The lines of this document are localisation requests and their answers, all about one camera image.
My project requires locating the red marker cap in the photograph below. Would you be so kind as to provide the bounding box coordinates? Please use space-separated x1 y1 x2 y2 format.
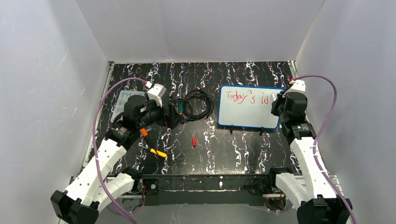
192 138 197 147

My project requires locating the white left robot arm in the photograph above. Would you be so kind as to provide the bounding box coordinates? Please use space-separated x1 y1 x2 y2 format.
50 95 184 224

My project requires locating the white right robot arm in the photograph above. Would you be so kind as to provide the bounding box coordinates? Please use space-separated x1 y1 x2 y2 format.
271 91 353 224

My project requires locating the blue framed whiteboard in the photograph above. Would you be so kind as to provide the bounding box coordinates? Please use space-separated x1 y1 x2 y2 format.
218 85 285 130

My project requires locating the clear plastic screw box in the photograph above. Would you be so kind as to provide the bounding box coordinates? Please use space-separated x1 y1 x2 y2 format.
110 90 144 123

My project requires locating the green handled screwdriver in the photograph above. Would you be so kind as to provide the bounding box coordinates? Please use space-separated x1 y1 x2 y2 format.
178 101 184 115

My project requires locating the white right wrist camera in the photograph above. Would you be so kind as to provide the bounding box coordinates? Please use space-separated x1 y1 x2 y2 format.
286 79 306 94

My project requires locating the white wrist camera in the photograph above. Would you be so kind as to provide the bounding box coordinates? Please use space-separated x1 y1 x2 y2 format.
147 84 167 107
286 79 306 94

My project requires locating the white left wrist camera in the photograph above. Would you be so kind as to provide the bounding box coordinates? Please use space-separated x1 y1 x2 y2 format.
147 84 167 107

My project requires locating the black coiled usb cable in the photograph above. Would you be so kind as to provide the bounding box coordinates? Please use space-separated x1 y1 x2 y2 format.
176 89 215 124

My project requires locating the yellow handled screwdriver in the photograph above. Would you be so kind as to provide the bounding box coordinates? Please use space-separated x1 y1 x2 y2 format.
150 148 167 158

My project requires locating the aluminium front rail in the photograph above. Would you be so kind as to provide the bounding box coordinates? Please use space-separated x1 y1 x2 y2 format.
65 175 345 198

